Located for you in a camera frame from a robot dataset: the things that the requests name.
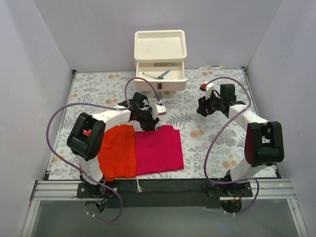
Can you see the white drawer cabinet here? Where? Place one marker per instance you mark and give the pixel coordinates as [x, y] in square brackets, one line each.
[160, 46]

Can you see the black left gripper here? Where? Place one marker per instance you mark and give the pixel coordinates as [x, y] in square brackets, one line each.
[150, 122]

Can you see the aluminium frame rail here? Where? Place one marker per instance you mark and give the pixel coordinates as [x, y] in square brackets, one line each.
[68, 190]

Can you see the light blue gel pen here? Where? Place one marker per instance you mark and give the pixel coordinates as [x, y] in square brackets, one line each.
[163, 74]

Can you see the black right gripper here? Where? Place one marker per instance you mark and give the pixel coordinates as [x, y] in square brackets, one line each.
[204, 107]

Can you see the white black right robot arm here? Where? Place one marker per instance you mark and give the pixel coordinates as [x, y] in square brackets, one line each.
[263, 141]

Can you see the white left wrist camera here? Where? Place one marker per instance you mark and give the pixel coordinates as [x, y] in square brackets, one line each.
[158, 110]

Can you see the orange cloth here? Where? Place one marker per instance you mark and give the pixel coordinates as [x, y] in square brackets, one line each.
[117, 157]

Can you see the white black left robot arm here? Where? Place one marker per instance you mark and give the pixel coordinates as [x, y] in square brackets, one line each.
[86, 137]

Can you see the white marker cyan cap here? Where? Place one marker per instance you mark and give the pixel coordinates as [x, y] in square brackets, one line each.
[150, 75]

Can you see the white top drawer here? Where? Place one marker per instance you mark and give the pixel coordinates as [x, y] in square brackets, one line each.
[173, 81]

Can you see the magenta cloth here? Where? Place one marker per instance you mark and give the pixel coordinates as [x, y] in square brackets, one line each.
[158, 151]

